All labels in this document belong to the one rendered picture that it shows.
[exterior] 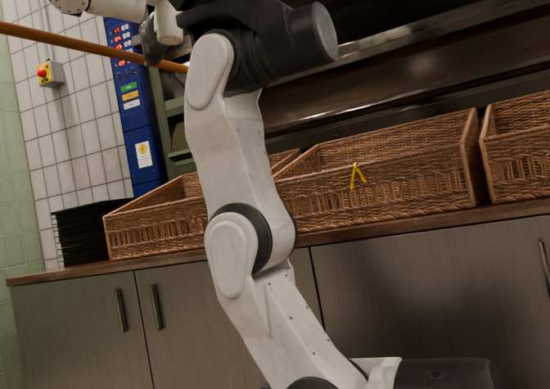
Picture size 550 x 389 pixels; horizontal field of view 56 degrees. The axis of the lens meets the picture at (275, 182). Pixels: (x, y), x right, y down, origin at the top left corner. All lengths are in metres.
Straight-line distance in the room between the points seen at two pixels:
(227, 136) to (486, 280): 0.65
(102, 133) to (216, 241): 1.60
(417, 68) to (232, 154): 0.97
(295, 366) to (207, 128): 0.47
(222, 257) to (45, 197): 1.91
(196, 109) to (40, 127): 1.86
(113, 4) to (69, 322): 1.08
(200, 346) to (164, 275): 0.23
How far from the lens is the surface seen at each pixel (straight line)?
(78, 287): 1.87
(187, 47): 2.24
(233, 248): 0.96
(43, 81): 2.69
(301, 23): 0.96
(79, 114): 2.61
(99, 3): 1.33
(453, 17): 1.84
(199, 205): 1.56
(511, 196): 1.28
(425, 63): 1.83
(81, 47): 1.53
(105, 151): 2.50
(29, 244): 2.82
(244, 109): 1.13
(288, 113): 1.95
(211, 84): 0.99
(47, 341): 2.05
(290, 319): 1.00
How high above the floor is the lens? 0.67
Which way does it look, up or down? 2 degrees up
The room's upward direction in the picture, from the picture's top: 10 degrees counter-clockwise
